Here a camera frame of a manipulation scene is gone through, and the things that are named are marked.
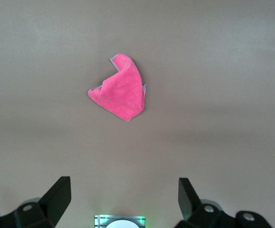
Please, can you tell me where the brown table cover sheet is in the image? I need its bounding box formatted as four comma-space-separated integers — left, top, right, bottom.
0, 0, 275, 228

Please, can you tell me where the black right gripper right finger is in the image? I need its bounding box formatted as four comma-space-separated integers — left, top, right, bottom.
174, 177, 275, 228

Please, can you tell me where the pink microfibre towel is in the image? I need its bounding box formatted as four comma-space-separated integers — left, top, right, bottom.
87, 53, 147, 122

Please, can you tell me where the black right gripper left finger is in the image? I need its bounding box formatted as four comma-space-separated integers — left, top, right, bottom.
0, 176, 71, 228

